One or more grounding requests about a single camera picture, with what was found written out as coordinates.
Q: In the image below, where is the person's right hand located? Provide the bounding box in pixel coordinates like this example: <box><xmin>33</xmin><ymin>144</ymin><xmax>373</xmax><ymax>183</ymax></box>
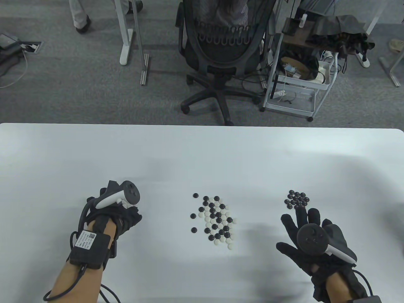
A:
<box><xmin>276</xmin><ymin>207</ymin><xmax>370</xmax><ymax>302</ymax></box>

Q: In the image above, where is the person's left hand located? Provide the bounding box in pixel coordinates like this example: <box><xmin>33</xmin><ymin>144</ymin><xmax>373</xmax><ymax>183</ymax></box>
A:
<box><xmin>87</xmin><ymin>181</ymin><xmax>142</xmax><ymax>243</ymax></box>

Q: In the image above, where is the group of black go stones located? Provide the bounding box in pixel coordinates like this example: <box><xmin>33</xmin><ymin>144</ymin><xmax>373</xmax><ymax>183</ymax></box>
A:
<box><xmin>284</xmin><ymin>190</ymin><xmax>310</xmax><ymax>209</ymax></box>

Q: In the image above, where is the pile of mixed go stones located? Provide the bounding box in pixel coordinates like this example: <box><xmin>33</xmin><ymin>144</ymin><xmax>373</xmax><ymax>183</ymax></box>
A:
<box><xmin>190</xmin><ymin>193</ymin><xmax>238</xmax><ymax>251</ymax></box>

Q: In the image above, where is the person's left forearm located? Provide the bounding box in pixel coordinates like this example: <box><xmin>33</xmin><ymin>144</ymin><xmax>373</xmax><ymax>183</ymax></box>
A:
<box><xmin>49</xmin><ymin>221</ymin><xmax>116</xmax><ymax>303</ymax></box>

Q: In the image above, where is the grey white right hand controller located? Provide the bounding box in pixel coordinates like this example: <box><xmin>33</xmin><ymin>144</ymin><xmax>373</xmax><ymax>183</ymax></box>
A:
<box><xmin>297</xmin><ymin>223</ymin><xmax>358</xmax><ymax>264</ymax></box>

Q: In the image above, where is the dark grey left hand controller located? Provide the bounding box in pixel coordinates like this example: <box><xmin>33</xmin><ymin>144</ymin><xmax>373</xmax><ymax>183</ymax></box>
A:
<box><xmin>96</xmin><ymin>181</ymin><xmax>140</xmax><ymax>209</ymax></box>

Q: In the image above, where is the black left wrist sensor box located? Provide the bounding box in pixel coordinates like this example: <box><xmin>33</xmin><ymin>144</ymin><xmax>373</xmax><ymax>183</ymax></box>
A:
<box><xmin>69</xmin><ymin>230</ymin><xmax>112</xmax><ymax>270</ymax></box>

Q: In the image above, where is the black wrist sensor box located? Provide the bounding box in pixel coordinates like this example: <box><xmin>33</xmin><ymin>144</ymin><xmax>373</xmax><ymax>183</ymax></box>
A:
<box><xmin>69</xmin><ymin>230</ymin><xmax>112</xmax><ymax>270</ymax></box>
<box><xmin>350</xmin><ymin>295</ymin><xmax>383</xmax><ymax>303</ymax></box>

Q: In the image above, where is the black right wrist sensor box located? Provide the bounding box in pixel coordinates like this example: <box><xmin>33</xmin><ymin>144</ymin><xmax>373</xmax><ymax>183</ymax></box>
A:
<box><xmin>350</xmin><ymin>295</ymin><xmax>383</xmax><ymax>303</ymax></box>

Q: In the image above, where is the white wheeled utility cart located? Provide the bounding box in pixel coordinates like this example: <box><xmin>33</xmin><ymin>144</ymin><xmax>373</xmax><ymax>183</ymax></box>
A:
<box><xmin>260</xmin><ymin>16</ymin><xmax>340</xmax><ymax>123</ymax></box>

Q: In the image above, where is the white power adapter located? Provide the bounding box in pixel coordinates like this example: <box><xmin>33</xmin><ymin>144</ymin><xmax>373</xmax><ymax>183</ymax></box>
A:
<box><xmin>317</xmin><ymin>60</ymin><xmax>332</xmax><ymax>85</ymax></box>

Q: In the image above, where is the black and tan bag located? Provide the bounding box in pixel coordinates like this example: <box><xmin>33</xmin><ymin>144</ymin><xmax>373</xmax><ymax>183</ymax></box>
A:
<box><xmin>279</xmin><ymin>47</ymin><xmax>320</xmax><ymax>81</ymax></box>

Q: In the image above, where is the black mesh office chair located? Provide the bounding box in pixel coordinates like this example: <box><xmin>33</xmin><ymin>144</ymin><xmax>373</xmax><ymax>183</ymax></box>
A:
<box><xmin>177</xmin><ymin>0</ymin><xmax>276</xmax><ymax>126</ymax></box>

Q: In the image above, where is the floor socket box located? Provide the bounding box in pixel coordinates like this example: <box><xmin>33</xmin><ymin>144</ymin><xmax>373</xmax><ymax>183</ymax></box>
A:
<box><xmin>21</xmin><ymin>40</ymin><xmax>43</xmax><ymax>53</ymax></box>

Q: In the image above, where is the grey desk leg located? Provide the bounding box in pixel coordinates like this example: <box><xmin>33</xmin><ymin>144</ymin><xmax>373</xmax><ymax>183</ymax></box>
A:
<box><xmin>379</xmin><ymin>52</ymin><xmax>404</xmax><ymax>88</ymax></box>

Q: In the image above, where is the black phone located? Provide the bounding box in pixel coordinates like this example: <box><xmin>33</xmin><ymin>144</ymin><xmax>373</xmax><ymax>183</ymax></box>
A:
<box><xmin>282</xmin><ymin>18</ymin><xmax>300</xmax><ymax>34</ymax></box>

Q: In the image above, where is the black crumpled cloth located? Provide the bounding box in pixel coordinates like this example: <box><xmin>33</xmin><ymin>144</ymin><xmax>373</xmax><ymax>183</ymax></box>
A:
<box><xmin>308</xmin><ymin>15</ymin><xmax>376</xmax><ymax>63</ymax></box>

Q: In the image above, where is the white slanted desk leg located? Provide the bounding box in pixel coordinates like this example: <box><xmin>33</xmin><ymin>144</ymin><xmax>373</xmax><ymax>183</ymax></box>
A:
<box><xmin>353</xmin><ymin>0</ymin><xmax>384</xmax><ymax>68</ymax></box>

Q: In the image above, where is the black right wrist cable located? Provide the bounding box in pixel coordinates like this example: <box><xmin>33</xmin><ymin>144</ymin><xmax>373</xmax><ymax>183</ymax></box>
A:
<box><xmin>352</xmin><ymin>268</ymin><xmax>372</xmax><ymax>297</ymax></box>

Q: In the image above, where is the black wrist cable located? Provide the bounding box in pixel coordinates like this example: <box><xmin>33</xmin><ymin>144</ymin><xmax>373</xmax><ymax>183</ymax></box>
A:
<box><xmin>352</xmin><ymin>268</ymin><xmax>372</xmax><ymax>297</ymax></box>
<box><xmin>43</xmin><ymin>202</ymin><xmax>122</xmax><ymax>303</ymax></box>

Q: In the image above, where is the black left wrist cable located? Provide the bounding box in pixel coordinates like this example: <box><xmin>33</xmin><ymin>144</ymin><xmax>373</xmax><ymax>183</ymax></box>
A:
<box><xmin>43</xmin><ymin>202</ymin><xmax>122</xmax><ymax>303</ymax></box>

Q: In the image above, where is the aluminium profile post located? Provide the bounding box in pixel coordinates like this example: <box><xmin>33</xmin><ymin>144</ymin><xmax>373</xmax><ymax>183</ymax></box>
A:
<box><xmin>131</xmin><ymin>0</ymin><xmax>149</xmax><ymax>86</ymax></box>

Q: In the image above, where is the white floor cable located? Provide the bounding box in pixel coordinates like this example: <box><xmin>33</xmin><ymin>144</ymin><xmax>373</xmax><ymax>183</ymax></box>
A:
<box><xmin>0</xmin><ymin>52</ymin><xmax>28</xmax><ymax>88</ymax></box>

